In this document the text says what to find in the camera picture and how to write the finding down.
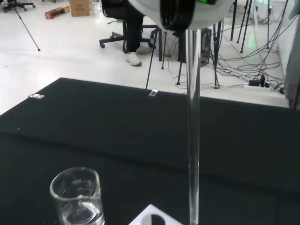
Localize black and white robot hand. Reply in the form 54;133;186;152
127;0;235;31

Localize white test tube rack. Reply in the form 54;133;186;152
127;203;185;225

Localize black computer tower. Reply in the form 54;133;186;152
178;27;212;67

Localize blue stand legs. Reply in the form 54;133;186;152
231;0;251;53

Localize thin black tripod leg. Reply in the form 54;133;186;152
13;6;41;52
145;31;158;90

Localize person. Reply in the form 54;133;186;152
100;0;153;67

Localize black office chair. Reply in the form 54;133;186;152
99;0;162;50

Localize brown cardboard box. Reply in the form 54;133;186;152
69;0;91;17

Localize black bench cloth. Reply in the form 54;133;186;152
0;77;300;225

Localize long flat brown box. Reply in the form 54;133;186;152
45;6;71;20

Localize black office chair base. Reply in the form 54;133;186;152
2;0;36;13

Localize glass beaker with water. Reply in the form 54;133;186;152
49;166;105;225

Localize tangle of black floor cables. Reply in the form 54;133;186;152
168;14;288;94

